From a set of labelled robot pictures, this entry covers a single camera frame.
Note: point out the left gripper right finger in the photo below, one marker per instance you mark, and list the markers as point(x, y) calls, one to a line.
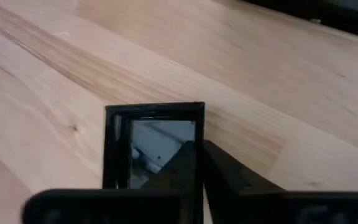
point(244, 202)

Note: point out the black small square plate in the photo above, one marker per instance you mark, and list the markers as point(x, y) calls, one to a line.
point(117, 149)

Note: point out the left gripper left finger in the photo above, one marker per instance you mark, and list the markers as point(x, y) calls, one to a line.
point(172, 199)

